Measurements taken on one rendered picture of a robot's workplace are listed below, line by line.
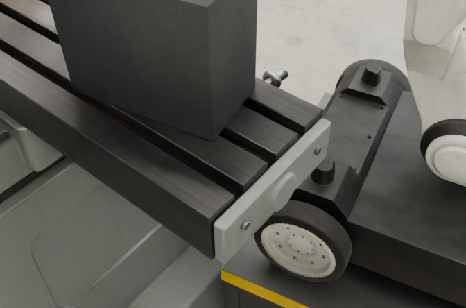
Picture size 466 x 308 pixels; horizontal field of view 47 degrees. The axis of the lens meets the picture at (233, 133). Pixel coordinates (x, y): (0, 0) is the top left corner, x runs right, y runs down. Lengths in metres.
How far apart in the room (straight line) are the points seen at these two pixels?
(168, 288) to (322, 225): 0.53
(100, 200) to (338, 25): 1.85
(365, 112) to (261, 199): 0.70
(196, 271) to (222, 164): 0.83
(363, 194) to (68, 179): 0.58
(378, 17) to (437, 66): 1.83
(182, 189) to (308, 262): 0.60
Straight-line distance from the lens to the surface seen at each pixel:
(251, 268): 1.20
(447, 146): 1.06
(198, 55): 0.57
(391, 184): 1.16
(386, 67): 1.42
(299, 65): 2.40
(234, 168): 0.62
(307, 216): 1.03
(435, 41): 0.93
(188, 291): 1.40
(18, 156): 0.90
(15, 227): 0.97
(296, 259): 1.16
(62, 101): 0.74
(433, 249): 1.08
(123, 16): 0.61
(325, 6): 2.85
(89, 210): 1.08
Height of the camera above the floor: 1.41
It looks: 44 degrees down
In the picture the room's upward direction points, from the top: 1 degrees counter-clockwise
